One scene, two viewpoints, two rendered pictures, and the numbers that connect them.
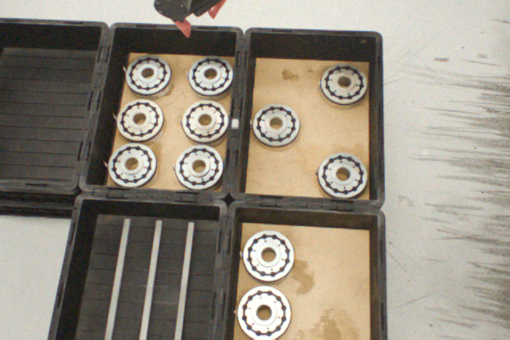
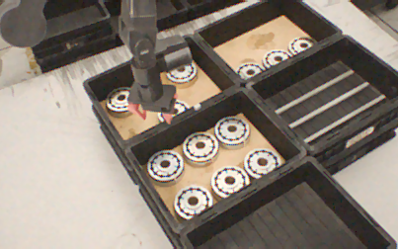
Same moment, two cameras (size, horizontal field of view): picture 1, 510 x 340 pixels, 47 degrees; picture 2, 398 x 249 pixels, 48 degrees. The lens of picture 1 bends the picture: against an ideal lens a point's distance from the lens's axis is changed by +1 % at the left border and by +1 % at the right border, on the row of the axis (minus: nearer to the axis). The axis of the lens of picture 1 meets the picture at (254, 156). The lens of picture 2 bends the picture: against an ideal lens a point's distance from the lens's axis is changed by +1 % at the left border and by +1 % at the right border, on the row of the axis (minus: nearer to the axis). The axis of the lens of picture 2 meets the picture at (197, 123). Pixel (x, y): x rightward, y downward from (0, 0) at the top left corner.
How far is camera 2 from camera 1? 1.25 m
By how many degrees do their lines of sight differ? 55
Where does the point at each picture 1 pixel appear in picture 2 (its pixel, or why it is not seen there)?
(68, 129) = (273, 232)
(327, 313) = (253, 47)
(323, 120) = not seen: hidden behind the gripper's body
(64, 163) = (297, 213)
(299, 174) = (194, 94)
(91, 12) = not seen: outside the picture
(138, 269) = (312, 126)
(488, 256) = not seen: hidden behind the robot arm
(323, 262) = (231, 60)
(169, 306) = (314, 101)
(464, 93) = (77, 85)
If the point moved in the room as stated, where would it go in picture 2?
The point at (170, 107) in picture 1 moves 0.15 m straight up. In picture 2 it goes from (204, 181) to (200, 149)
